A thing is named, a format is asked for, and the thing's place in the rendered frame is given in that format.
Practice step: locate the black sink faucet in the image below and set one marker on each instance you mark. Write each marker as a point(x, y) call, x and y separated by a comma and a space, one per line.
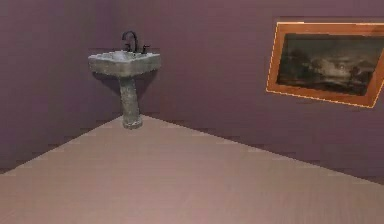
point(130, 39)

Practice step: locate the grey stone pedestal sink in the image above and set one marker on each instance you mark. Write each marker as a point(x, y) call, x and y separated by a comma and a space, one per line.
point(128, 68)

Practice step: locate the wood framed dark painting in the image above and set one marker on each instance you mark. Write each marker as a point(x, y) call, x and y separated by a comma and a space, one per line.
point(330, 63)

